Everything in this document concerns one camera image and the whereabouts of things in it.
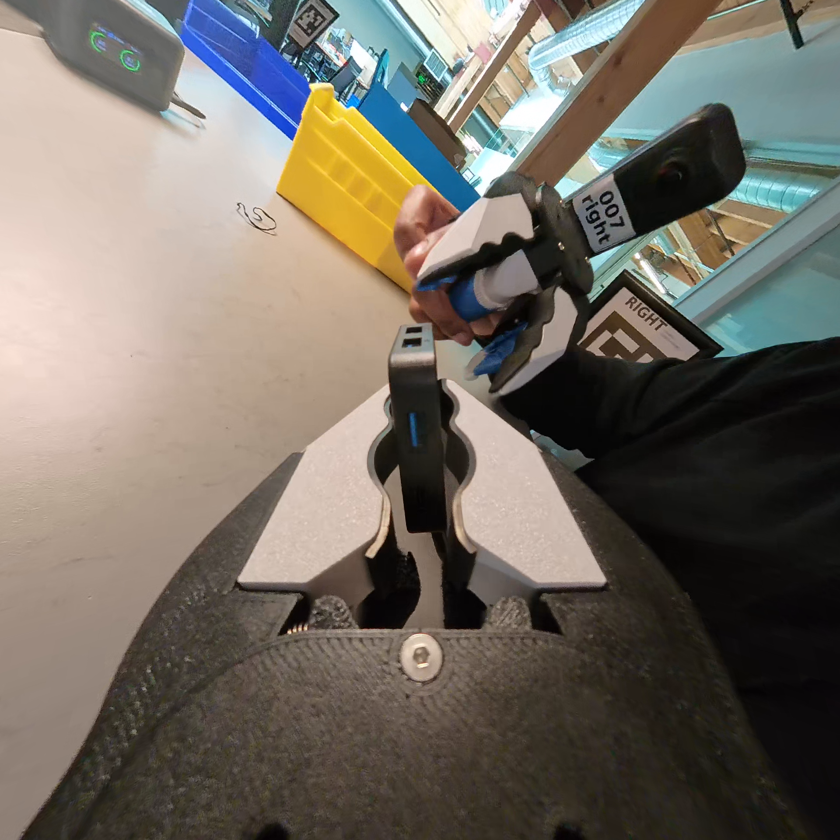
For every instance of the wooden support post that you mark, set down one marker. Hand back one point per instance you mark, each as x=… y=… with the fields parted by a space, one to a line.
x=604 y=92

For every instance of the cardboard box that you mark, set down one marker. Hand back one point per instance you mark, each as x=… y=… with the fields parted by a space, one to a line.
x=433 y=128

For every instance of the silver ventilation duct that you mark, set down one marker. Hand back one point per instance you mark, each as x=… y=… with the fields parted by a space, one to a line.
x=774 y=187
x=571 y=33

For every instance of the blue partition panel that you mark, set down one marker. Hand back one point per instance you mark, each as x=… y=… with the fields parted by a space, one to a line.
x=407 y=131

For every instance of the person's right hand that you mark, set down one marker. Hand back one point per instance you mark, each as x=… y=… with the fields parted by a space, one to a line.
x=420 y=223

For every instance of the person's right forearm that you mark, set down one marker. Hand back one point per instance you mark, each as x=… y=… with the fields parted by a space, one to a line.
x=656 y=407

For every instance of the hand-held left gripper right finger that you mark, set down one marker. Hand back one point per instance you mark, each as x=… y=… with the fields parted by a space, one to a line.
x=525 y=518

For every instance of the large blue bin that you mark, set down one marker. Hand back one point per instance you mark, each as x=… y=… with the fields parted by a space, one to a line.
x=256 y=65

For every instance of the black hdmi switch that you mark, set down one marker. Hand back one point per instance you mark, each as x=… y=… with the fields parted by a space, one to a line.
x=417 y=459

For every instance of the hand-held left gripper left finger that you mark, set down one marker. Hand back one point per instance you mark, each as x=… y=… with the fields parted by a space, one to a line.
x=315 y=518

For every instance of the framed fiducial marker sign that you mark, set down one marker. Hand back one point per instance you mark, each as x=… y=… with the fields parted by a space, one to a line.
x=630 y=328
x=312 y=19

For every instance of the yellow bin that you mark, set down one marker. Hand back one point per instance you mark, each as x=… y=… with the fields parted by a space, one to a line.
x=341 y=177

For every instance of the black power bank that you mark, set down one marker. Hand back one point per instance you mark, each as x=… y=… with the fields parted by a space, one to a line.
x=151 y=72

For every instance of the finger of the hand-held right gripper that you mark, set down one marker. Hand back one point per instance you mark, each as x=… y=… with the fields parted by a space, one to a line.
x=479 y=226
x=551 y=341

